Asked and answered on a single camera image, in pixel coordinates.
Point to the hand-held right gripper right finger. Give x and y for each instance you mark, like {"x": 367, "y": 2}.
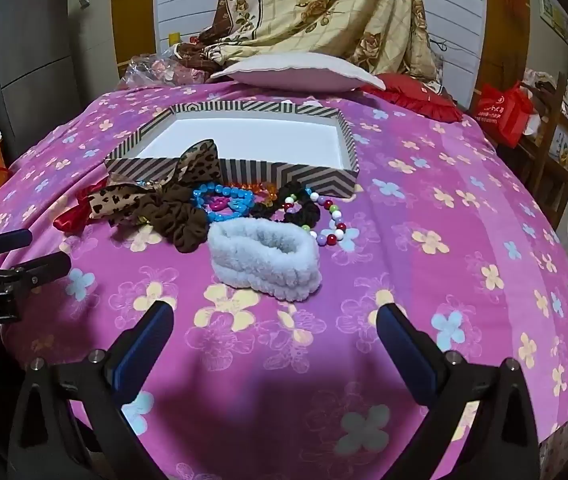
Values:
{"x": 404, "y": 346}

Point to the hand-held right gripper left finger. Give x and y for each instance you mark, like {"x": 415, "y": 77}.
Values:
{"x": 148, "y": 336}

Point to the red satin bow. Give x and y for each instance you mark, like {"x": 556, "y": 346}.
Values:
{"x": 71, "y": 217}

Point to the brown scrunchie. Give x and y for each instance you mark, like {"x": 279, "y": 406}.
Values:
{"x": 179, "y": 217}

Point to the light blue fluffy headband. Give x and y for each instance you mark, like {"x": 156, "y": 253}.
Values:
{"x": 264, "y": 265}

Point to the black scrunchie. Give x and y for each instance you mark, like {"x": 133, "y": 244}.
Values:
{"x": 298, "y": 215}

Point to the striped cardboard box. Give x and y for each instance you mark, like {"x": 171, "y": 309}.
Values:
{"x": 264, "y": 135}

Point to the pink floral blanket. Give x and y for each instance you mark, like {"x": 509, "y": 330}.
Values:
{"x": 439, "y": 270}

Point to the pink hair clip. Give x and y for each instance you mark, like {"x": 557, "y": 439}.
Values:
{"x": 216, "y": 205}

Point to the grey refrigerator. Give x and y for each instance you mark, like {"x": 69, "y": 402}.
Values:
{"x": 34, "y": 60}

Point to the clear plastic bag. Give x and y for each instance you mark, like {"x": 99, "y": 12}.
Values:
{"x": 159, "y": 70}

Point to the wooden chair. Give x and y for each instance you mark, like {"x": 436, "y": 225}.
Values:
{"x": 554, "y": 160}

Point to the red ruffled cushion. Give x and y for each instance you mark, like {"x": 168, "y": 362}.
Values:
{"x": 414, "y": 97}

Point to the red shopping bag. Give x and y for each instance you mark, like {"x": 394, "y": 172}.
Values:
{"x": 501, "y": 110}

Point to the white pink pillow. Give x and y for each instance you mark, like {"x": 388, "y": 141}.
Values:
{"x": 294, "y": 76}

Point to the white slatted headboard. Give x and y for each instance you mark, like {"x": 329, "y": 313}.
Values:
{"x": 184, "y": 0}

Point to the beige floral quilt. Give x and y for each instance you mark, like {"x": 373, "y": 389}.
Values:
{"x": 324, "y": 5}

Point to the wall poster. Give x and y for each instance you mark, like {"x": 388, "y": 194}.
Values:
{"x": 553, "y": 16}

